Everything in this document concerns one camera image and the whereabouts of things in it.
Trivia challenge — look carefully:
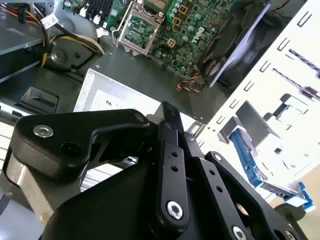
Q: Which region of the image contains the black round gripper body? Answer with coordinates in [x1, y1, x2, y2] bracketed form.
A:
[41, 159, 308, 240]

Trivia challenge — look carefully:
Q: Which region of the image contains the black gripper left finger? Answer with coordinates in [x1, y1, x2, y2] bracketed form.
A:
[3, 101, 190, 228]

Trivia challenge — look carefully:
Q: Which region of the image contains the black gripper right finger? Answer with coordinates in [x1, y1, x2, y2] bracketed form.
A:
[183, 133, 309, 240]

